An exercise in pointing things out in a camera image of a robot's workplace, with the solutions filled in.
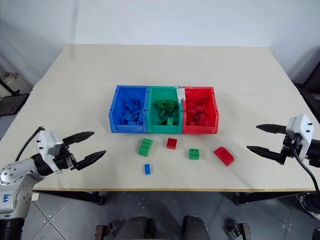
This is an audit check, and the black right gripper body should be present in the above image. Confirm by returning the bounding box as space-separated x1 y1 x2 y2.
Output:
279 134 303 159

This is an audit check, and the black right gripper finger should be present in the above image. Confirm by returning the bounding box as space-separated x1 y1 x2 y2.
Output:
255 123 289 135
246 145 286 166

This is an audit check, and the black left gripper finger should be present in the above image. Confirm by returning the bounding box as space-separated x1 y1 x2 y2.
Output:
74 149 107 172
62 131 96 147

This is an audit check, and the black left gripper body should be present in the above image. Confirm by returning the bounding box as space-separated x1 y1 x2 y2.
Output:
53 143 77 172

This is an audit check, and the blue plastic bin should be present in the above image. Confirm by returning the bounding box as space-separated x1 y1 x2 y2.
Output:
108 84 151 134

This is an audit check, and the large red curved brick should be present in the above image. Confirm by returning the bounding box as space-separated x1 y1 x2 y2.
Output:
213 146 236 167

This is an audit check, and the large green sloped brick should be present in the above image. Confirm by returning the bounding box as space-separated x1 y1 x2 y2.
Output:
136 137 155 158

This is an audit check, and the red plastic bin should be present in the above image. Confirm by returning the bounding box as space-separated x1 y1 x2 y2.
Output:
181 86 220 135

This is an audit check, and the green plastic bin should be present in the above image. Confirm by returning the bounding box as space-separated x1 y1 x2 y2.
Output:
145 85 185 134

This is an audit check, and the small green square brick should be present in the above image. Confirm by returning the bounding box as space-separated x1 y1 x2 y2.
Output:
188 148 201 161

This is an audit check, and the black floor mat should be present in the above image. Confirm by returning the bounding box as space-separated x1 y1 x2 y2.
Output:
0 93 31 117

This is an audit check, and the small red square brick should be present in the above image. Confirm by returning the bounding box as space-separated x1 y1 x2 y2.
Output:
166 137 178 151

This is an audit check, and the dark rounded shape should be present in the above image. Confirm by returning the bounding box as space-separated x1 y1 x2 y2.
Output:
183 215 210 240
116 215 155 240

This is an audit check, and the black metal stand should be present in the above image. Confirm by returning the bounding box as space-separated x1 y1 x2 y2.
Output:
0 76 22 98

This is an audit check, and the white round object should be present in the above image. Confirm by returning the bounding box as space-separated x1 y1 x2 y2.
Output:
0 71 20 86

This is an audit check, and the white tape strip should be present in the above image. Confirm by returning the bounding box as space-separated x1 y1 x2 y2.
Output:
175 86 195 104

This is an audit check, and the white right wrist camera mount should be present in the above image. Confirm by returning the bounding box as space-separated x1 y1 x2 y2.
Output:
285 114 314 161

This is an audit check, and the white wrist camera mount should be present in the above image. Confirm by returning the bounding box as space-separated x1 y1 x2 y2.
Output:
285 114 314 161
36 129 64 174

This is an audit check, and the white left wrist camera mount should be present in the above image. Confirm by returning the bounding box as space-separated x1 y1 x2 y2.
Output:
36 129 64 174

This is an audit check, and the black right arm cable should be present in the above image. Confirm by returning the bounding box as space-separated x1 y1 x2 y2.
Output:
292 147 320 195

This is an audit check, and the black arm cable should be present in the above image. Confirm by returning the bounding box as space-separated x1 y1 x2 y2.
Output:
14 126 46 162
292 147 320 195

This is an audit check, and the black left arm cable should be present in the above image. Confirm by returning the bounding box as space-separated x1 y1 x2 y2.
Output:
14 126 46 162

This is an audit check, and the black table frame leg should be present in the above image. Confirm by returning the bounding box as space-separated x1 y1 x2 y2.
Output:
233 191 302 207

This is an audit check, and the black equipment frame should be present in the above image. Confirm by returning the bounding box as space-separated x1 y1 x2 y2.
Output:
296 53 320 121

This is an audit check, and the rusty metal bracket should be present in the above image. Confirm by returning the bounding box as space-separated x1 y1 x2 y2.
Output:
95 220 119 240
223 218 252 239

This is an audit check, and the green brick with square ring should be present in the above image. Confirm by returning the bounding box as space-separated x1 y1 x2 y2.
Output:
163 99 177 113

